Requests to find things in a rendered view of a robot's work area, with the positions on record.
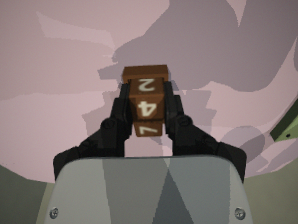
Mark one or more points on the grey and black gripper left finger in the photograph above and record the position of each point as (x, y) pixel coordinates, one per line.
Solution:
(108, 140)

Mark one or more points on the brown wooden number cube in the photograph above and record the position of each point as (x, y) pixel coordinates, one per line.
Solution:
(148, 127)
(147, 98)

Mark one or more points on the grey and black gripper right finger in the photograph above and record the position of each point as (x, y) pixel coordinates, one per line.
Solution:
(187, 139)

